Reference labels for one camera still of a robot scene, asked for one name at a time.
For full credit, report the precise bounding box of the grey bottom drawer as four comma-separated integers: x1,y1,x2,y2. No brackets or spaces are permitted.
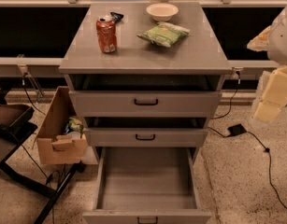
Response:
83,147,211,224

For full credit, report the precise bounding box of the grey drawer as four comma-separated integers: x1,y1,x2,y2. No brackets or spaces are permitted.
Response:
84,128,208,147
83,147,211,224
69,91,221,118

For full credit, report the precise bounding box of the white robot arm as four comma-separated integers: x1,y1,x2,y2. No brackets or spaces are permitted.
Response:
247,6,287,123

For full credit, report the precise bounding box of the grey drawer cabinet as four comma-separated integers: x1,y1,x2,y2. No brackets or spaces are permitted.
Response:
58,1,234,166

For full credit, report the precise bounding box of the grey middle drawer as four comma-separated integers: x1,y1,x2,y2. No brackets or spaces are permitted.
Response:
84,128,208,147

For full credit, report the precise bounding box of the grey top drawer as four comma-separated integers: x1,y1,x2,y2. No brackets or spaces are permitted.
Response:
69,91,221,118

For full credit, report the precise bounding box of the green packet in box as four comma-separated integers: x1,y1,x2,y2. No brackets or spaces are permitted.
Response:
64,117,84,135

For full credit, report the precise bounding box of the green snack bag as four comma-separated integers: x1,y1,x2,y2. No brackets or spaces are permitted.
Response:
137,21,190,48

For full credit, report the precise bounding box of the orange soda can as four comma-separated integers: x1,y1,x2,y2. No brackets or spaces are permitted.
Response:
96,15,117,53

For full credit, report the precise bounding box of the dark blue snack wrapper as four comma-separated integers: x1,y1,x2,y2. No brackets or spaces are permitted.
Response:
110,12,123,23

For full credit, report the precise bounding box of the white bowl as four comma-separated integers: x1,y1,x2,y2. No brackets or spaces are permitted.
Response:
146,3,179,21

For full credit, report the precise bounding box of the black power adapter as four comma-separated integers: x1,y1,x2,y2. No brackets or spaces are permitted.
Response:
228,124,247,136

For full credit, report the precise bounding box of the brown cardboard box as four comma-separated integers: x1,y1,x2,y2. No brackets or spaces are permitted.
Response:
36,87,88,164

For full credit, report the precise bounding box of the black cable at left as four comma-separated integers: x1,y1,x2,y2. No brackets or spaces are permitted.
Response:
21,72,48,117

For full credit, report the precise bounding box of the black adapter cable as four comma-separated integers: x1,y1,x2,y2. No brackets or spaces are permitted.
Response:
208,126,287,214

